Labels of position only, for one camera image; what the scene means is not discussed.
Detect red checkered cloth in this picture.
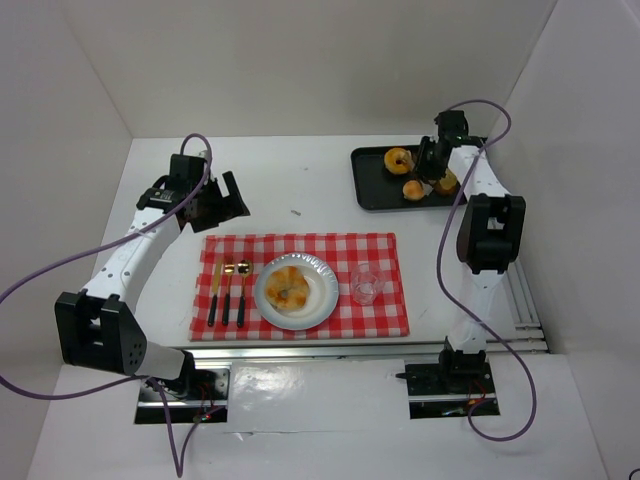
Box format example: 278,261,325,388
188,232,410,342

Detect black baking tray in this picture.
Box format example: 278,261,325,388
350,146,460,212

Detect large brown bagel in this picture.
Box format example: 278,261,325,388
264,266,310,311

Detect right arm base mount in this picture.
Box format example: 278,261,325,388
395,363,500,420

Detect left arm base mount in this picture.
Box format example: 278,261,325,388
134,367,231,425

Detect white grey-rimmed plate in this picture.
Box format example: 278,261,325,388
253,252,340,331

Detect clear drinking glass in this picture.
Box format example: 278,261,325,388
350,263,386,305

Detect gold fork black handle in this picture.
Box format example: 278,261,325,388
221,257,235,327

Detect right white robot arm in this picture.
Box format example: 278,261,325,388
416,109,526,391

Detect silver metal tongs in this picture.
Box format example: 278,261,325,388
407,166,433,199

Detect gold spoon black handle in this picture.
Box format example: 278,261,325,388
236,259,253,329

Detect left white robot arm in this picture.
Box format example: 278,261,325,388
54,154,249,381

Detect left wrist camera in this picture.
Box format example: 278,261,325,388
187,150,211,170

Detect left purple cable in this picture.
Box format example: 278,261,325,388
0,133,214,480

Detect aluminium rail frame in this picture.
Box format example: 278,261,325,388
462,137,550,355

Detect glazed ring donut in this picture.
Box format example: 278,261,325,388
383,147,415,175

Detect baguette bread slice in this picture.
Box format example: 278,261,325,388
433,169,458,196

